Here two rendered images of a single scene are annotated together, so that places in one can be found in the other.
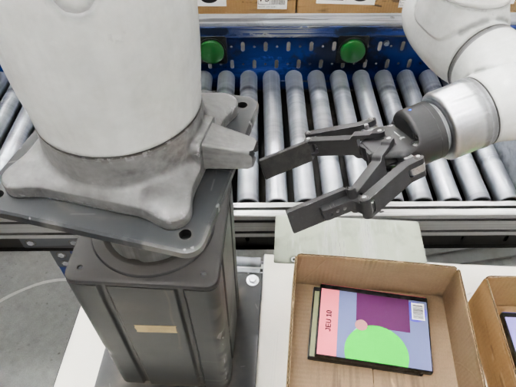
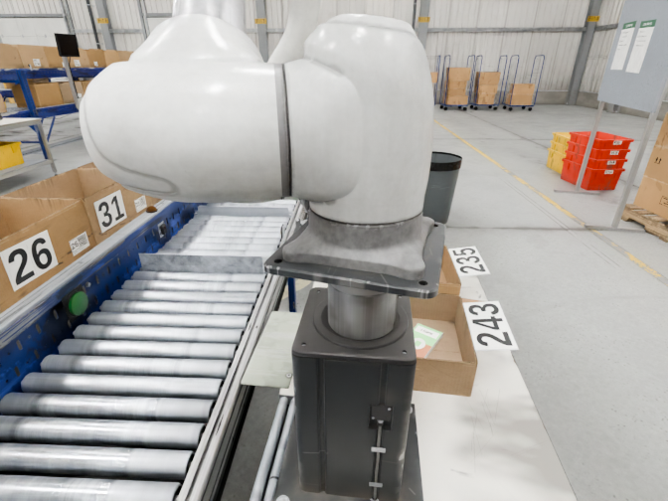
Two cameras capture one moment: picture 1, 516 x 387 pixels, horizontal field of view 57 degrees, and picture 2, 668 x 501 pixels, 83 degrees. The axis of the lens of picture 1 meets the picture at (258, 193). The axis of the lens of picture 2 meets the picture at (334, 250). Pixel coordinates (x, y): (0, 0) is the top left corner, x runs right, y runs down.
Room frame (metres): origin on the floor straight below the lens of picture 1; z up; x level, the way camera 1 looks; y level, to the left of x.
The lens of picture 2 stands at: (0.37, 0.62, 1.44)
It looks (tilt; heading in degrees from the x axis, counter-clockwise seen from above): 26 degrees down; 273
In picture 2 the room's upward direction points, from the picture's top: straight up
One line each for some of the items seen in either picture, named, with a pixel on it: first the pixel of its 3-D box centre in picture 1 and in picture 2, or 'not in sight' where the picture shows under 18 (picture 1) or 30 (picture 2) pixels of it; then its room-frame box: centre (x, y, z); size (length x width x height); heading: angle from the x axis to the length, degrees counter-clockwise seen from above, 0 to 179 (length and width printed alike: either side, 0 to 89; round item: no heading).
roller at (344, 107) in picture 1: (348, 132); (160, 335); (0.93, -0.24, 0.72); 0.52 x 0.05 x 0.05; 1
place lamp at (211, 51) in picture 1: (211, 52); not in sight; (1.16, 0.13, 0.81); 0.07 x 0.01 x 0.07; 91
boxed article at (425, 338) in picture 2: not in sight; (417, 345); (0.19, -0.19, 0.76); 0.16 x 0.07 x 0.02; 57
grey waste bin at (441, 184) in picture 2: not in sight; (431, 189); (-0.40, -3.11, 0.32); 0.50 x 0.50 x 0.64
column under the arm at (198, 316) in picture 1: (171, 287); (354, 392); (0.36, 0.13, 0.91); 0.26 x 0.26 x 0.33; 87
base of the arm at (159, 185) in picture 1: (143, 127); (368, 218); (0.35, 0.11, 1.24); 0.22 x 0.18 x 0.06; 76
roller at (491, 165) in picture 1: (474, 131); (200, 278); (0.93, -0.56, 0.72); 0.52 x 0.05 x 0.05; 1
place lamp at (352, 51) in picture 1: (352, 51); (80, 303); (1.17, -0.26, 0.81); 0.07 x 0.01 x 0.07; 91
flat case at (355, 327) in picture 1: (372, 326); not in sight; (0.37, -0.20, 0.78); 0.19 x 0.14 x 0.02; 81
